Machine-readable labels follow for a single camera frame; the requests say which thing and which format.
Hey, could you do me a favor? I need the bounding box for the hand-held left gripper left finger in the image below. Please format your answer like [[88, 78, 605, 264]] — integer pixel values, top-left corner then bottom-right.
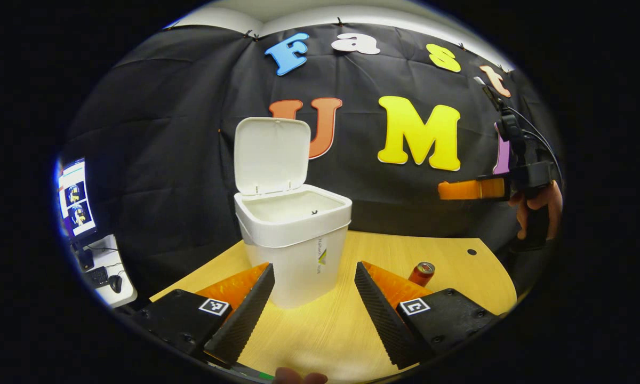
[[133, 262, 276, 369]]

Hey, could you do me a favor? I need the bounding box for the white desktop garbage bin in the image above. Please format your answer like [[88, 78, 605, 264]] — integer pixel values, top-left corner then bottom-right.
[[234, 117, 353, 309]]

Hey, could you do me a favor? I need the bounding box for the white side desk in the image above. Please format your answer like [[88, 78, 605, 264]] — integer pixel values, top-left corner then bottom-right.
[[70, 234, 138, 309]]

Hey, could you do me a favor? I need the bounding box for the red pop can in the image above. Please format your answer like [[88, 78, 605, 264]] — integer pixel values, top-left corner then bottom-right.
[[409, 262, 436, 287]]

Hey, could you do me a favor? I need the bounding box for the wooden desktop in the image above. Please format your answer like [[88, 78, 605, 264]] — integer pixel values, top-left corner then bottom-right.
[[149, 230, 518, 383]]

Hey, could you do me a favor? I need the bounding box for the black backdrop cloth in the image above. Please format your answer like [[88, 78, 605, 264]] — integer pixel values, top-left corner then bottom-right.
[[56, 22, 566, 299]]

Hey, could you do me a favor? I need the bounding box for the computer monitor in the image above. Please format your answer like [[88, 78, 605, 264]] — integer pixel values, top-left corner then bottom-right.
[[58, 157, 99, 273]]

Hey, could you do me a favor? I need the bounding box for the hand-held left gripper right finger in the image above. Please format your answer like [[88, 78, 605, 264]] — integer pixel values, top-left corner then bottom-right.
[[354, 261, 505, 370]]

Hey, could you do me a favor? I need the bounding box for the black keyboard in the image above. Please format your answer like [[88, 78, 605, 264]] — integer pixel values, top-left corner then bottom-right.
[[83, 266, 110, 289]]

